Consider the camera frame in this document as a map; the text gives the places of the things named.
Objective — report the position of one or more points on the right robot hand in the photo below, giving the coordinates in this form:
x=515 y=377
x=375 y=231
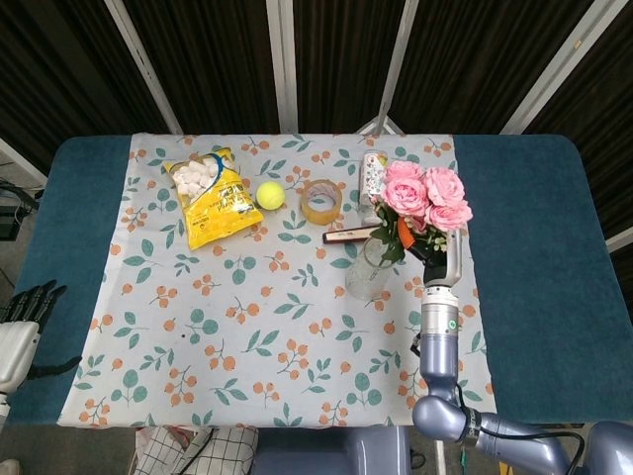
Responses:
x=454 y=262

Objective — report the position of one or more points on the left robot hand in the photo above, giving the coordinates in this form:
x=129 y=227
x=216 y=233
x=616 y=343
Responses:
x=17 y=346

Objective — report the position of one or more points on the floral print tablecloth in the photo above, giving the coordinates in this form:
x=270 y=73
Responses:
x=247 y=297

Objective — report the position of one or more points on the pink rose bouquet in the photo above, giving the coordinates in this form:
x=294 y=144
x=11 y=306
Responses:
x=405 y=190

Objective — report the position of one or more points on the blue-grey robot torso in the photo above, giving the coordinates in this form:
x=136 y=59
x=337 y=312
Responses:
x=336 y=452

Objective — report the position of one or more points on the textured glass vase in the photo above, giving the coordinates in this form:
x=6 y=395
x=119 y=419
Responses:
x=366 y=277

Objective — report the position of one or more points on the white checked bag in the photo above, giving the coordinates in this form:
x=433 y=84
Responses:
x=198 y=452

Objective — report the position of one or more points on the yellow marshmallow bag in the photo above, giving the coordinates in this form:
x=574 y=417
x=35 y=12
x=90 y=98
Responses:
x=212 y=208

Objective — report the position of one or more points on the dark red folded fan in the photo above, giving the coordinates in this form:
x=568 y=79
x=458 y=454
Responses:
x=341 y=235

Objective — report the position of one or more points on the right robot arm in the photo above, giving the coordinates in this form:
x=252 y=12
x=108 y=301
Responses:
x=437 y=346

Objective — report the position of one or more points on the teal table cover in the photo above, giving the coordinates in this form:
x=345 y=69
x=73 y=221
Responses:
x=544 y=247

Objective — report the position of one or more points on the yellow tennis ball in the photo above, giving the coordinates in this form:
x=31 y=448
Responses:
x=270 y=195

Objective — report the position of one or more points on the grey tripod stand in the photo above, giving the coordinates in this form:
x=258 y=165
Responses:
x=383 y=121

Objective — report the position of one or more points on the clear packing tape roll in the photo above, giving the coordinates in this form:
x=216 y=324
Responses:
x=321 y=213

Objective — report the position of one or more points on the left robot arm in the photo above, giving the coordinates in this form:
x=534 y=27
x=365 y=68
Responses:
x=2 y=408

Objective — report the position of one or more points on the white screen frame post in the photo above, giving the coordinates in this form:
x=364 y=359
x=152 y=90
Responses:
x=403 y=49
x=143 y=64
x=549 y=64
x=282 y=64

